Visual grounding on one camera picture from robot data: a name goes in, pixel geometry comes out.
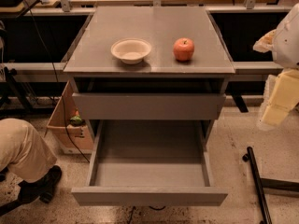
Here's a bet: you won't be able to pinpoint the grey top drawer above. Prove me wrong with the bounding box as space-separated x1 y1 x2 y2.
72 92 225 120

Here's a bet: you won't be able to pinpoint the grey drawer cabinet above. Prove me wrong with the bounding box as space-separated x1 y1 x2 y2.
64 7 235 142

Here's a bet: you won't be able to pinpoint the person leg beige trousers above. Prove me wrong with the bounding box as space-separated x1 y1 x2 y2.
0 119 57 183

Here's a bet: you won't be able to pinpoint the red apple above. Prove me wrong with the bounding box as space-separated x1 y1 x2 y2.
173 37 194 62

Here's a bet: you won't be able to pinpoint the black power cable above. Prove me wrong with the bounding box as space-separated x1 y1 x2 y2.
13 0 92 164

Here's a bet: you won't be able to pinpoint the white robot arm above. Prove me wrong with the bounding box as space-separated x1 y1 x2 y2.
253 4 299 131

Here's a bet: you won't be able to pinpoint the black shoe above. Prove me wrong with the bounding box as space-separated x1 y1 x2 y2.
18 165 62 203

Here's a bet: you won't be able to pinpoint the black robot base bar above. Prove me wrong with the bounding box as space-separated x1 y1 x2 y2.
242 147 299 224

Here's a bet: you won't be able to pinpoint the grey drawer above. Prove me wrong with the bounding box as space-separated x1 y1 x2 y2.
72 120 228 207
72 92 225 120

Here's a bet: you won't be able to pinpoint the green toy in box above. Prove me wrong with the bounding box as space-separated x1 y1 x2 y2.
70 111 83 126

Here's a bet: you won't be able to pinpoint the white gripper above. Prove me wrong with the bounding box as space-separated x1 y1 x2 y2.
257 69 299 131

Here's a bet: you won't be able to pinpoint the cardboard box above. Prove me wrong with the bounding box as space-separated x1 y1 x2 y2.
47 82 93 154

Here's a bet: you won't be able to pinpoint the white paper bowl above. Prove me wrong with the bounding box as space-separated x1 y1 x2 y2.
110 38 151 64

